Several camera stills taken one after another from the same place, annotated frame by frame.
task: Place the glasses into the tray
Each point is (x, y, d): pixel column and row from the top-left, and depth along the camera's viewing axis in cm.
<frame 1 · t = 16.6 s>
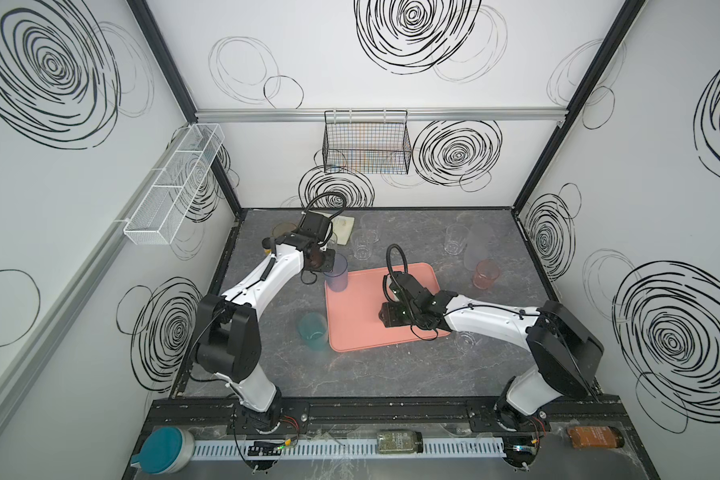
left hand: (326, 260, 89), fingers closed
right hand: (380, 317, 85), fingers open
pink plastic tray: (354, 318, 91), point 2 cm above the table
teal green plastic cup: (313, 328, 80), point 10 cm above the table
blue textured plastic cup: (337, 279, 90), point 10 cm above the table
white green sugar pouch: (342, 226, 115), point 2 cm above the table
clear ribbed plastic cup front: (363, 242, 111), point 2 cm above the table
clear glass back right: (456, 236, 108), point 5 cm above the table
frosted white plastic cup: (479, 245, 111), on the table
pink translucent plastic cup: (486, 271, 101), point 3 cm above the table

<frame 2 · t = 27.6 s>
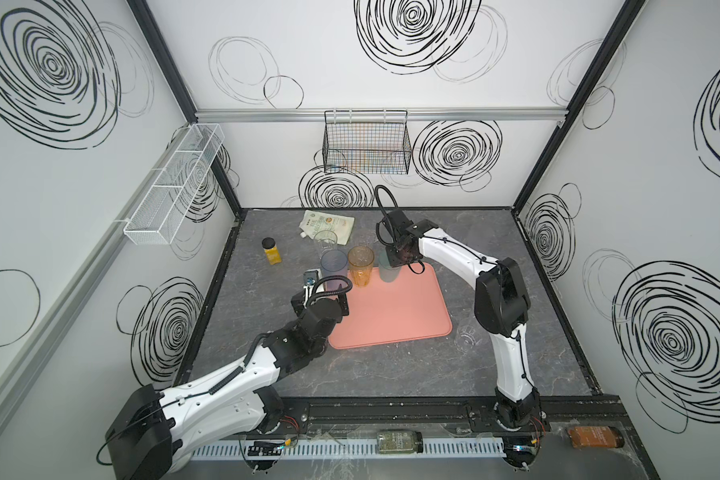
left hand: (329, 288, 79), fingers open
right hand: (396, 257, 96), fingers closed
teal green plastic cup: (387, 273, 93), point 9 cm above the table
amber yellow plastic cup: (360, 260, 98), point 7 cm above the table
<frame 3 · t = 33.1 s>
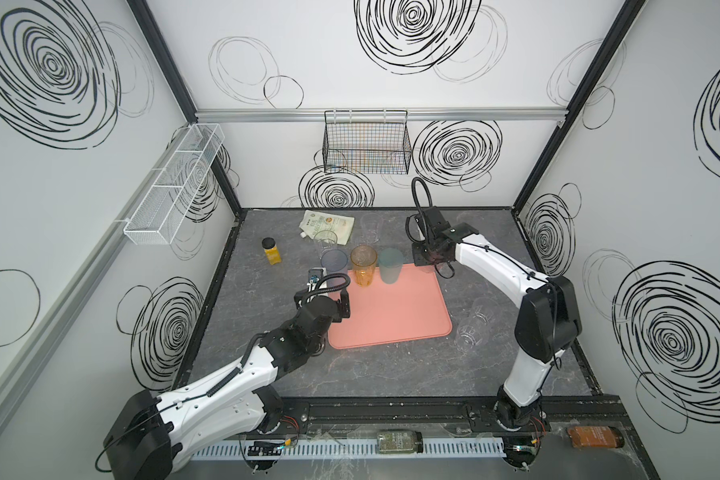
left hand: (333, 288, 79), fingers open
right hand: (417, 256, 90), fingers closed
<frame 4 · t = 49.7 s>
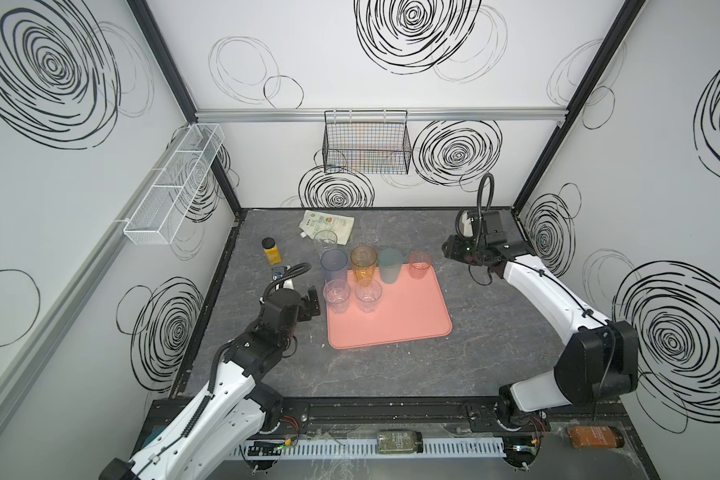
left hand: (302, 290, 78), fingers open
right hand: (447, 245, 85), fingers open
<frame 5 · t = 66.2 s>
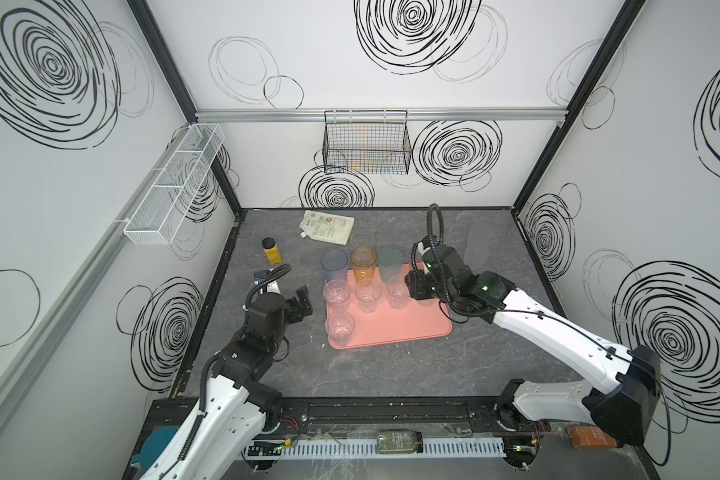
left hand: (294, 291, 77), fingers open
right hand: (407, 280, 76), fingers open
clear short glass front right: (393, 285, 93), point 7 cm above the table
